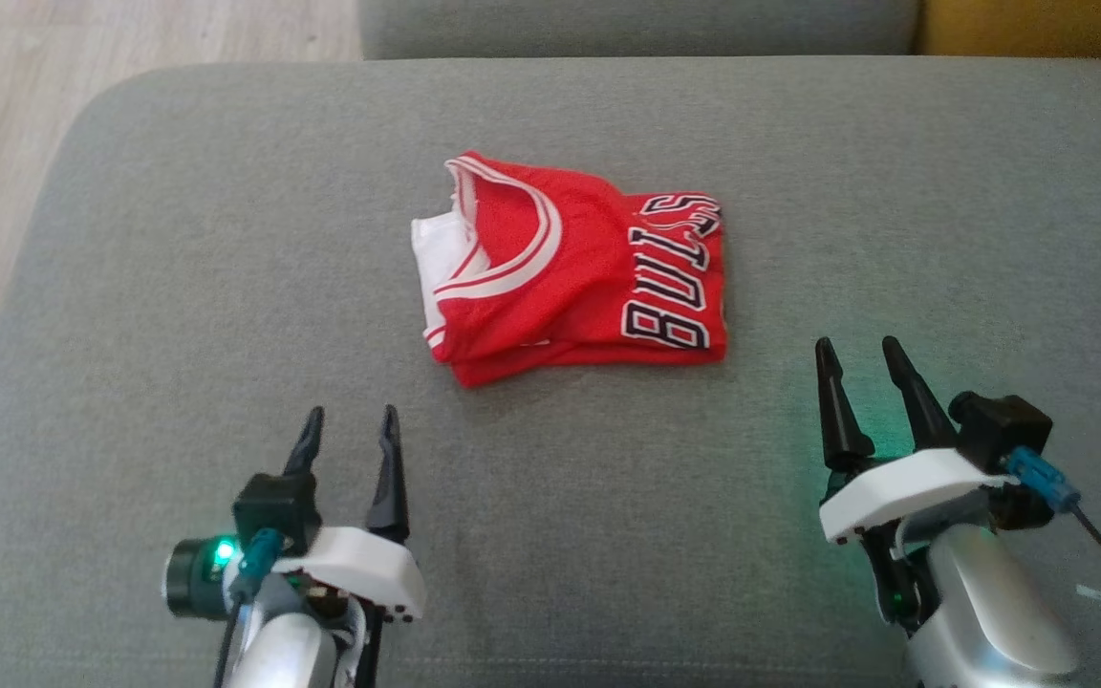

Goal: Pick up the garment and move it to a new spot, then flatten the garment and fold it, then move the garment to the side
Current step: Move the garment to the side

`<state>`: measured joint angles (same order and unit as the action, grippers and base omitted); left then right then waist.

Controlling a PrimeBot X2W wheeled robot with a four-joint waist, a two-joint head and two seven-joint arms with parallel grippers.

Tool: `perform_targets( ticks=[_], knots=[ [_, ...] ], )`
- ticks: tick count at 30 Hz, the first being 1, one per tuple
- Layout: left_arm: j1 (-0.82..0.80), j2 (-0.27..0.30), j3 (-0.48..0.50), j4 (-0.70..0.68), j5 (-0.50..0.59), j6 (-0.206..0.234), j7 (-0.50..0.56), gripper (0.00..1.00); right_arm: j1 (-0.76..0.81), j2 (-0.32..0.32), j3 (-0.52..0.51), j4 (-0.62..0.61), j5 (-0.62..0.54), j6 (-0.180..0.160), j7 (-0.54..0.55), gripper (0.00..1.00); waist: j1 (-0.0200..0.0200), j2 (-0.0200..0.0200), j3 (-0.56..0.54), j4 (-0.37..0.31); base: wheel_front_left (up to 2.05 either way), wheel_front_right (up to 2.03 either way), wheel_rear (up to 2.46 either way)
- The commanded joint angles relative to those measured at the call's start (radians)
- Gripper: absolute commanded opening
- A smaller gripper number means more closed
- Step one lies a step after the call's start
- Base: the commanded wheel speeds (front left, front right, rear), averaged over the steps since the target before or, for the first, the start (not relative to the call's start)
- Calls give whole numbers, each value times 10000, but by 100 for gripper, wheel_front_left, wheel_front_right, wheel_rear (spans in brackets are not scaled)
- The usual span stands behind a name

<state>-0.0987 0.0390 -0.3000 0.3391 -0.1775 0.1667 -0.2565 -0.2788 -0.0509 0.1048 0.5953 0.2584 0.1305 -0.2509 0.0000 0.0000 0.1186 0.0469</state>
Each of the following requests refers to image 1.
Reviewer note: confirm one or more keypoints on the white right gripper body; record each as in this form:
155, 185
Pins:
904, 497

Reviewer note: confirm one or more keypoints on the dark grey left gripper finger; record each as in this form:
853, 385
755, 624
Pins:
304, 444
388, 478

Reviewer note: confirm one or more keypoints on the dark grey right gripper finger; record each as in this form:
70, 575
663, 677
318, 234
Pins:
842, 411
918, 397

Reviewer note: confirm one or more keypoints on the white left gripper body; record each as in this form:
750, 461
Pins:
364, 569

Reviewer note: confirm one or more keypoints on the red Bulls jersey white trim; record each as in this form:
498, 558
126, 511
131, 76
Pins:
570, 277

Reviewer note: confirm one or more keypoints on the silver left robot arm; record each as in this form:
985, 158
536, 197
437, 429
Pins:
283, 655

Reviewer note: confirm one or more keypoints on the grey sofa seat cushion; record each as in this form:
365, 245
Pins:
608, 535

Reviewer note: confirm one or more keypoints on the yellow sofa cushion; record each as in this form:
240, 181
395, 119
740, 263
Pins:
1038, 27

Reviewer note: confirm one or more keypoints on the grey sofa back cushion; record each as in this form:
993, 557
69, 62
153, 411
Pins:
636, 27

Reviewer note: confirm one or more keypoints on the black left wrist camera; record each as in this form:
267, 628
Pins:
276, 511

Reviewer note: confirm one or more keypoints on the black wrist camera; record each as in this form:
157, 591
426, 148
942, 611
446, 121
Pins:
1002, 430
276, 511

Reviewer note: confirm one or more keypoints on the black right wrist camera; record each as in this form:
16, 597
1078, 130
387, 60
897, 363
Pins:
1002, 430

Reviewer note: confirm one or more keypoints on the teal left camera connector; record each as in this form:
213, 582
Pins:
256, 566

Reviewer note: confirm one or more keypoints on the blue right camera connector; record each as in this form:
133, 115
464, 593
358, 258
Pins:
1040, 478

